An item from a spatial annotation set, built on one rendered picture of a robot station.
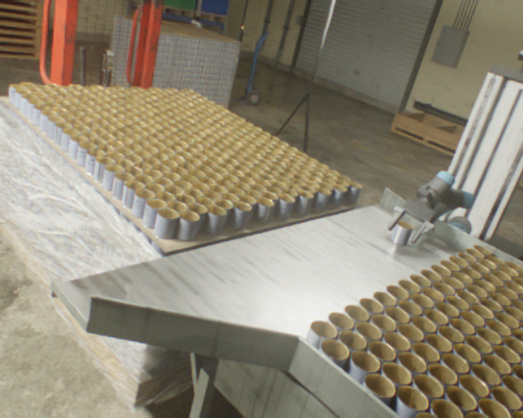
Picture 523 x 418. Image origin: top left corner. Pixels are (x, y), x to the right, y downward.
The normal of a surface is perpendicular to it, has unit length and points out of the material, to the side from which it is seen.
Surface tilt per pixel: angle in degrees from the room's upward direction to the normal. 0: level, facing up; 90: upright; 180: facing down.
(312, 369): 90
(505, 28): 90
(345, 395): 90
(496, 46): 90
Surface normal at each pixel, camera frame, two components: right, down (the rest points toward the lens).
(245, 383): -0.70, 0.13
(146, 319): -0.01, 0.40
